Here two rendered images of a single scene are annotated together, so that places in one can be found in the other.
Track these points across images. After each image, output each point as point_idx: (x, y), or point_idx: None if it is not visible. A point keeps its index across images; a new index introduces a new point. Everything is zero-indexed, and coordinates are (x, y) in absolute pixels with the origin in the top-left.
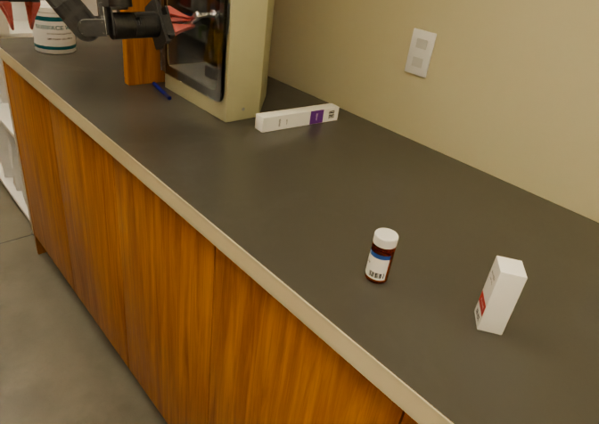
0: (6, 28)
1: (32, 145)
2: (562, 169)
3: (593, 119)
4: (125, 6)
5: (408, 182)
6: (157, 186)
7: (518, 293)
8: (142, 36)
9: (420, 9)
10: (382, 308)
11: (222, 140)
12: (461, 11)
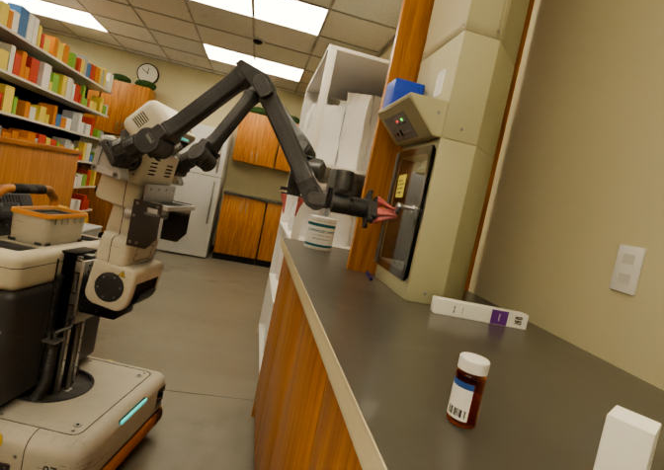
0: (296, 237)
1: (276, 313)
2: None
3: None
4: (344, 189)
5: (581, 385)
6: (309, 310)
7: (642, 464)
8: (352, 213)
9: (626, 226)
10: (443, 443)
11: (390, 305)
12: None
